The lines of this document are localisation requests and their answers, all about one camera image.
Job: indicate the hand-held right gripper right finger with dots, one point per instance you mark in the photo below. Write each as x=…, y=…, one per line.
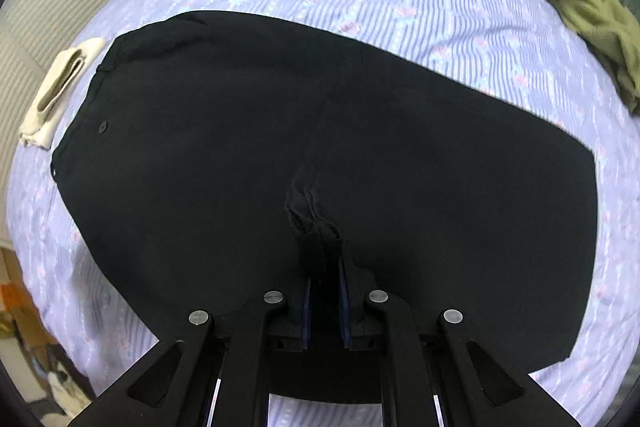
x=345, y=312

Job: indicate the folded cream towel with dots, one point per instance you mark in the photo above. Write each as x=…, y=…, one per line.
x=55, y=92

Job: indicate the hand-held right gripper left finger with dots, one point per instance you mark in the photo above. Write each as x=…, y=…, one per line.
x=306, y=312

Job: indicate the olive green jacket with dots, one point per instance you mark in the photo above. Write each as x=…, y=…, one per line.
x=595, y=12

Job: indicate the orange and brown box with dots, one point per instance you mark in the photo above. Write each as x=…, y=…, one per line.
x=17, y=297

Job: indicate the black and white cloth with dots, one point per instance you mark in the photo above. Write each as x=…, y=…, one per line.
x=70, y=379

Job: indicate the black pants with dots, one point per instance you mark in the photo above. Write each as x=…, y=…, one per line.
x=200, y=132

